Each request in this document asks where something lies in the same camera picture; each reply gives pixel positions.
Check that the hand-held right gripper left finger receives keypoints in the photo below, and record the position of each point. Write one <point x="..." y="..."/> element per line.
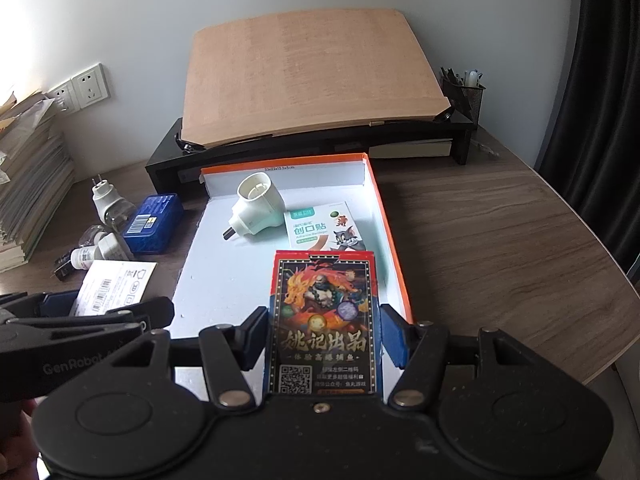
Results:
<point x="256" y="355"/>

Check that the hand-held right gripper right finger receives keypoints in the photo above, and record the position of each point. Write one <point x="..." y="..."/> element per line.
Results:
<point x="392" y="335"/>

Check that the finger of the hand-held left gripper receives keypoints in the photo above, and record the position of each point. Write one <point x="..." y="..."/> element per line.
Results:
<point x="55" y="305"/>
<point x="140" y="312"/>

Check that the white label packet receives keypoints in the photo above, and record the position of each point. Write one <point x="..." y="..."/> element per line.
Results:
<point x="115" y="282"/>

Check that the orange cardboard box lid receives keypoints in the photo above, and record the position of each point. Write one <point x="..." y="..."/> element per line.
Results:
<point x="225" y="280"/>

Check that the blue plastic box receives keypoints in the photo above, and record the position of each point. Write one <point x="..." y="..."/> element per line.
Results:
<point x="152" y="222"/>

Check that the person's left hand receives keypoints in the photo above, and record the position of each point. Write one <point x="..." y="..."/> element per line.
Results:
<point x="15" y="427"/>

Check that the small black object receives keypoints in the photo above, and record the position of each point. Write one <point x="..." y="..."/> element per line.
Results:
<point x="63" y="269"/>

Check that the clear refill bottle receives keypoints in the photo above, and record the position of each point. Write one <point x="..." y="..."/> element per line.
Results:
<point x="112" y="246"/>

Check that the white plug-in mosquito heater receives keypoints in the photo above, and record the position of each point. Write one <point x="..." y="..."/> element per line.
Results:
<point x="107" y="200"/>

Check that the stack of books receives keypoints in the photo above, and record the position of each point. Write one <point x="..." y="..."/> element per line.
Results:
<point x="30" y="180"/>

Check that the white cartoon bandage box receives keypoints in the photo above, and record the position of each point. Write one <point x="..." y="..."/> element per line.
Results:
<point x="315" y="230"/>

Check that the black desk riser shelf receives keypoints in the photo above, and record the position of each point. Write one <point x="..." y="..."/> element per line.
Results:
<point x="165" y="170"/>

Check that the white plug adapter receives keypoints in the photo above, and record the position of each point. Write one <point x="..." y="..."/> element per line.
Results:
<point x="257" y="205"/>

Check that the black board clamp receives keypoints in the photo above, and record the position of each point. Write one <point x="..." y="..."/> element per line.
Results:
<point x="445" y="115"/>
<point x="189" y="142"/>

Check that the black mesh pen holder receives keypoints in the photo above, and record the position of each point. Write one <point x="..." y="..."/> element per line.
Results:
<point x="467" y="102"/>

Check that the black pen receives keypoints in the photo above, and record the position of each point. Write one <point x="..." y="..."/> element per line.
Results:
<point x="447" y="75"/>

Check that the tilted wooden board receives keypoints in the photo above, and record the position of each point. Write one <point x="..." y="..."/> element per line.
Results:
<point x="310" y="75"/>

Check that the black curtain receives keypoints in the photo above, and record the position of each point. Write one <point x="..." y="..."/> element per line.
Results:
<point x="595" y="85"/>

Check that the white wall socket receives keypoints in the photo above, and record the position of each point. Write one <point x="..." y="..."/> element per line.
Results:
<point x="62" y="96"/>
<point x="90" y="85"/>

